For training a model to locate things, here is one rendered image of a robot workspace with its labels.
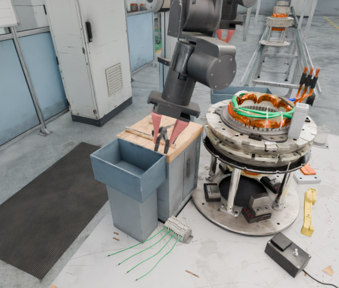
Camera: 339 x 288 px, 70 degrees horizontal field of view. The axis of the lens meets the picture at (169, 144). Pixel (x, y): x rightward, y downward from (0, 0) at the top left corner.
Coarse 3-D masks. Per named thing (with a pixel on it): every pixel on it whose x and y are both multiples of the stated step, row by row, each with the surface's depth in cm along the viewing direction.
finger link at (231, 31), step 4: (220, 24) 78; (224, 24) 78; (228, 24) 78; (220, 28) 79; (224, 28) 79; (228, 28) 78; (232, 28) 78; (228, 32) 80; (232, 32) 79; (228, 36) 81; (228, 40) 82
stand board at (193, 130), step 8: (144, 120) 80; (168, 120) 80; (136, 128) 75; (144, 128) 75; (152, 128) 75; (192, 128) 75; (200, 128) 76; (120, 136) 71; (128, 136) 71; (136, 136) 71; (168, 136) 71; (184, 136) 71; (192, 136) 72; (144, 144) 68; (152, 144) 68; (160, 144) 68; (176, 144) 68; (184, 144) 69; (160, 152) 65; (168, 152) 65; (176, 152) 66; (168, 160) 64
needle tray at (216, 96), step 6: (210, 90) 108; (222, 90) 108; (228, 90) 108; (234, 90) 108; (240, 90) 108; (246, 90) 107; (252, 90) 107; (258, 90) 107; (264, 90) 107; (270, 90) 103; (210, 96) 107; (216, 96) 99; (222, 96) 99; (228, 96) 99; (216, 102) 101
